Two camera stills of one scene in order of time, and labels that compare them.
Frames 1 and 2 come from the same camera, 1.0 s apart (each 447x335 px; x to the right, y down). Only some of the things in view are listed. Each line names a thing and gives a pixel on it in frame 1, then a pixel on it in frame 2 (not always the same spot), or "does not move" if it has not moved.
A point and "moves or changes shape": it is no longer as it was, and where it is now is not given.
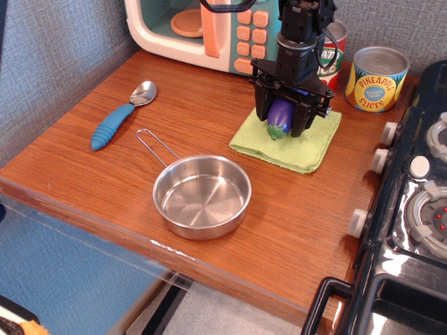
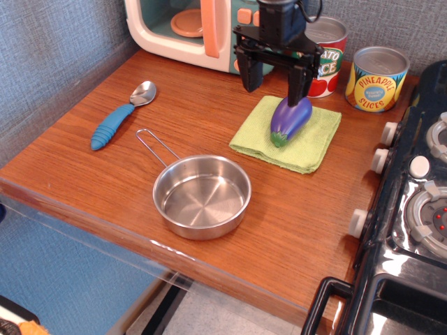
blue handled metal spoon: (142, 94) does not move
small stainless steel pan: (200, 197) does not move
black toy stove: (399, 284) does not move
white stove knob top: (388, 132) does not move
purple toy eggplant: (279, 117) moves or changes shape
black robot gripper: (296, 75) to (281, 38)
